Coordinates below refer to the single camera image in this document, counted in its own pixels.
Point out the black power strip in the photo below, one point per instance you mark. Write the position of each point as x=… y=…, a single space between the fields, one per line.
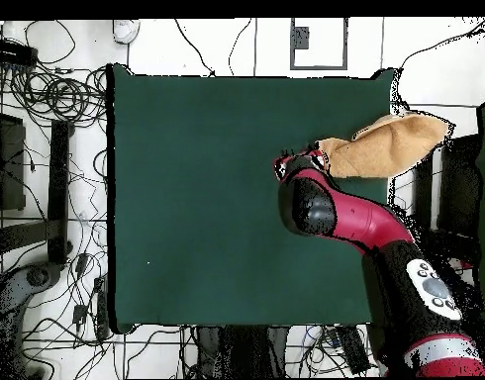
x=351 y=348

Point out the tan terry towel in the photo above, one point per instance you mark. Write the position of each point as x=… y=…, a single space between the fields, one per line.
x=385 y=154

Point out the dark green table cloth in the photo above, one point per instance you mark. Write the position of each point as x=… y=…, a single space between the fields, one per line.
x=207 y=198

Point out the grey square floor frame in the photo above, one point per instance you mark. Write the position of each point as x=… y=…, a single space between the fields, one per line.
x=300 y=37

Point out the grey swivel chair base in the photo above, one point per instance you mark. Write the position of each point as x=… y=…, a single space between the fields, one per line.
x=36 y=277

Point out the black network switch box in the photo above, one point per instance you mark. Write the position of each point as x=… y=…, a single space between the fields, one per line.
x=13 y=53

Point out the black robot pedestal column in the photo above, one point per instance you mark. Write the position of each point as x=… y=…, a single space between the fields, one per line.
x=242 y=352

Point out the black metal stand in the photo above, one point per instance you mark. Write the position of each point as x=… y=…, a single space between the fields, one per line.
x=58 y=178
x=460 y=186

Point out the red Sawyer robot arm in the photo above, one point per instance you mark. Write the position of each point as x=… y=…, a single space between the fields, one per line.
x=357 y=217

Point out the person's white shoe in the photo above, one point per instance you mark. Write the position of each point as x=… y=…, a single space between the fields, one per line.
x=126 y=31

